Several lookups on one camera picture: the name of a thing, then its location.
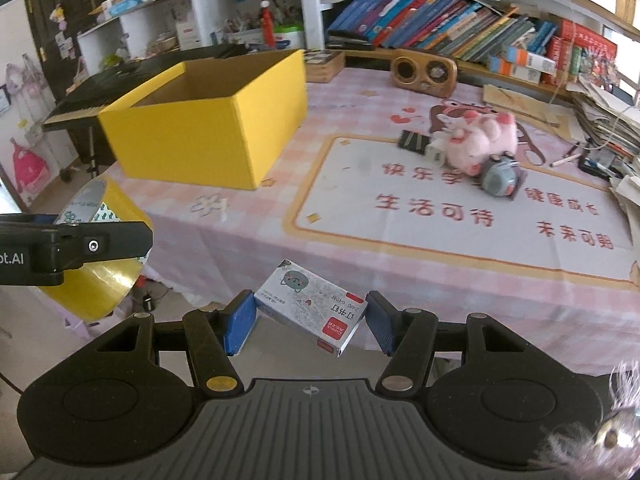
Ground white shelf unit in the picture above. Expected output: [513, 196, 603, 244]
[75, 0, 640, 66]

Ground row of leaning books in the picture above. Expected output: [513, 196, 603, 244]
[327, 0, 559, 64]

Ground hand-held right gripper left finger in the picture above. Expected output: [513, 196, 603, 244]
[94, 290, 259, 395]

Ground white staple box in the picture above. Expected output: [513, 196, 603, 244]
[253, 259, 369, 358]

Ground pink plush toy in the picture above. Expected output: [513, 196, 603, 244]
[439, 110, 519, 172]

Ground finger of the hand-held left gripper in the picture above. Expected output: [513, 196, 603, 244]
[55, 221, 154, 272]

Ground orange and blue carton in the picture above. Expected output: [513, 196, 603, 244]
[501, 45, 558, 72]
[487, 55, 543, 84]

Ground white charging cable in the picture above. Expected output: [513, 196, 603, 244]
[547, 0, 640, 151]

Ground pink cloth covered desktop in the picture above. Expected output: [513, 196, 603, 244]
[64, 60, 640, 379]

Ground brown retro radio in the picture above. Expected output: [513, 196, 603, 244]
[391, 49, 459, 96]

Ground red bottle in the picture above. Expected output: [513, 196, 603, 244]
[259, 1, 276, 49]

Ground yellow tape roll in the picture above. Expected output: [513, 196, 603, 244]
[37, 177, 157, 324]

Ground black piano keyboard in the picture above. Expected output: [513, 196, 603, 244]
[42, 42, 252, 134]

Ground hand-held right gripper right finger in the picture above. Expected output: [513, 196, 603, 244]
[366, 291, 529, 395]

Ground white tub green lid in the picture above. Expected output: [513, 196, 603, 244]
[272, 22, 306, 51]

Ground yellow cardboard box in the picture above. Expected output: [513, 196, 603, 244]
[98, 48, 309, 191]

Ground stack of paper folders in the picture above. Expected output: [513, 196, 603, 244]
[569, 77, 640, 162]

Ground red boxed dictionaries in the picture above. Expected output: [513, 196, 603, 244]
[544, 18, 619, 87]

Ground manila paper sheets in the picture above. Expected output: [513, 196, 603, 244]
[482, 83, 577, 139]

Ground wooden chess board box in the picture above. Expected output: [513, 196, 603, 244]
[303, 50, 347, 84]

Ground fluffy lilac sleeve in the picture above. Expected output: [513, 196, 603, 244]
[529, 359, 640, 480]

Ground grey toy car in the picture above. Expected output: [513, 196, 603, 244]
[479, 156, 527, 202]

